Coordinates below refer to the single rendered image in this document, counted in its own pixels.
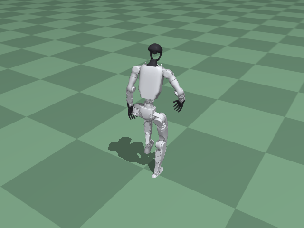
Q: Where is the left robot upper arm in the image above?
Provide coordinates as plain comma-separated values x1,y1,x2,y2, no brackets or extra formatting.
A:
127,65,141,93

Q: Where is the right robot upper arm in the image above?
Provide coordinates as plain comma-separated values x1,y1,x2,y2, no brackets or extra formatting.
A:
162,68,184,97

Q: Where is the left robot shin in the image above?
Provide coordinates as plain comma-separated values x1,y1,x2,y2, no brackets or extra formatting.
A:
144,120,153,147

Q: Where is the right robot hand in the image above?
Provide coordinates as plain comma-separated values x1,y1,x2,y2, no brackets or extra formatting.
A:
173,100,185,112

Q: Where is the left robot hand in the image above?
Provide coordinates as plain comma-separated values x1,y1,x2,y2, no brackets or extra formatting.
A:
127,103,137,119

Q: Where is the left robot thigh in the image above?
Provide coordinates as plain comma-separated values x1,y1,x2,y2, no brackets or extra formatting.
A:
132,103,151,122

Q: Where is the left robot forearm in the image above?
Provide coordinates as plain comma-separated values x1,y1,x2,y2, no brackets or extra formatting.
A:
126,90,133,107

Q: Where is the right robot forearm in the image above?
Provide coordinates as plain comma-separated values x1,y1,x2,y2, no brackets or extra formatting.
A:
178,88,186,103

